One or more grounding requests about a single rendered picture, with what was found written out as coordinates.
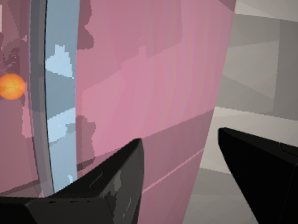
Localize translucent orange ball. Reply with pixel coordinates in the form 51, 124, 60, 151
0, 73, 25, 100

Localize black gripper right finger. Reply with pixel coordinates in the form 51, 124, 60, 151
218, 128, 298, 224

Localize low clear corner walls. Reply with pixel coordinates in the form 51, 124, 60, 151
28, 0, 53, 197

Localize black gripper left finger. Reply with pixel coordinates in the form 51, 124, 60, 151
0, 139, 145, 224

